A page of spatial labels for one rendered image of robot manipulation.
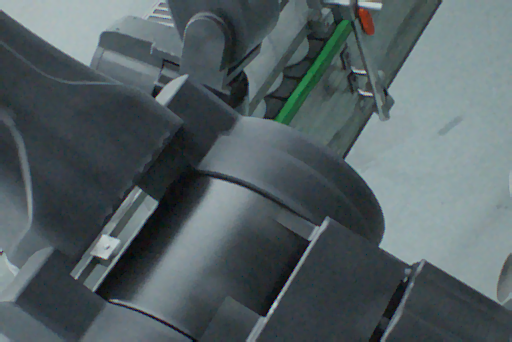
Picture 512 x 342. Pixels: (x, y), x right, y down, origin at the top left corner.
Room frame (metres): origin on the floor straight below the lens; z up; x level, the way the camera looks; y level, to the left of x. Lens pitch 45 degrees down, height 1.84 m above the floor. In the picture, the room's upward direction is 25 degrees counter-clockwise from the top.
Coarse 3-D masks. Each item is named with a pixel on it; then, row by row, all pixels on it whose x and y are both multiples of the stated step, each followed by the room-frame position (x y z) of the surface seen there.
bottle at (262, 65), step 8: (264, 40) 0.98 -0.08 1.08; (264, 48) 0.97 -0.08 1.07; (272, 48) 0.99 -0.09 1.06; (256, 56) 0.97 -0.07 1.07; (264, 56) 0.97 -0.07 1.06; (272, 56) 0.98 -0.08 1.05; (256, 64) 0.97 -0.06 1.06; (264, 64) 0.97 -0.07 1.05; (272, 64) 0.97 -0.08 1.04; (256, 72) 0.97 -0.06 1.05; (264, 72) 0.97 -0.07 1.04; (256, 80) 0.97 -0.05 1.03; (264, 80) 0.97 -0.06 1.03; (280, 80) 0.98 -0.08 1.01; (272, 88) 0.97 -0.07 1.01; (264, 96) 0.97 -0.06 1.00
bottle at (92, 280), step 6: (102, 234) 0.76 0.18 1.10; (96, 240) 0.74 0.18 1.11; (90, 246) 0.74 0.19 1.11; (90, 252) 0.74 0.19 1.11; (84, 258) 0.73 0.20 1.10; (78, 264) 0.73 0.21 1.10; (78, 270) 0.73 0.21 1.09; (96, 270) 0.73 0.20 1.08; (102, 270) 0.74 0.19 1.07; (90, 276) 0.73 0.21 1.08; (96, 276) 0.73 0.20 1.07; (84, 282) 0.73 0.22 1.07; (90, 282) 0.73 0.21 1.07; (96, 282) 0.73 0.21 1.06; (90, 288) 0.73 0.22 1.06
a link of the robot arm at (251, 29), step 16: (176, 0) 0.60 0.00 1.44; (192, 0) 0.59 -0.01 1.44; (208, 0) 0.58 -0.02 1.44; (224, 0) 0.57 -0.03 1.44; (240, 0) 0.57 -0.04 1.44; (256, 0) 0.59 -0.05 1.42; (272, 0) 0.60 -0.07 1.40; (176, 16) 0.59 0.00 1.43; (192, 16) 0.59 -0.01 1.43; (224, 16) 0.57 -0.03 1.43; (240, 16) 0.57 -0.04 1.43; (256, 16) 0.58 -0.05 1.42; (272, 16) 0.60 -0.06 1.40; (176, 32) 0.59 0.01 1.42; (240, 32) 0.56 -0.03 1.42; (256, 32) 0.57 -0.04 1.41; (240, 48) 0.56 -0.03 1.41
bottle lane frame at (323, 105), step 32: (384, 0) 1.11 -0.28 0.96; (416, 0) 1.16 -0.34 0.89; (352, 32) 1.05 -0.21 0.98; (384, 32) 1.09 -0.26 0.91; (416, 32) 1.15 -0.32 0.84; (320, 64) 0.99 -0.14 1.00; (384, 64) 1.08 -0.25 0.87; (320, 96) 0.98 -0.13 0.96; (352, 96) 1.02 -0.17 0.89; (320, 128) 0.96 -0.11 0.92; (352, 128) 1.00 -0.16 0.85
